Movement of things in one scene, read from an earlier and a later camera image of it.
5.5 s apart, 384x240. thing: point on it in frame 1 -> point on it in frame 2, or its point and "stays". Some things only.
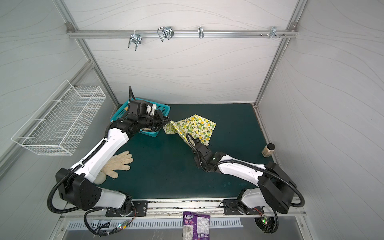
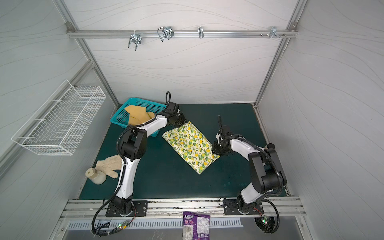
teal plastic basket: (165, 109) stays
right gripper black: (197, 148) -> (219, 147)
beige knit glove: (116, 163) stays
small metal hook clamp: (200, 31) stays
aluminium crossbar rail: (183, 34) stays
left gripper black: (160, 122) -> (183, 121)
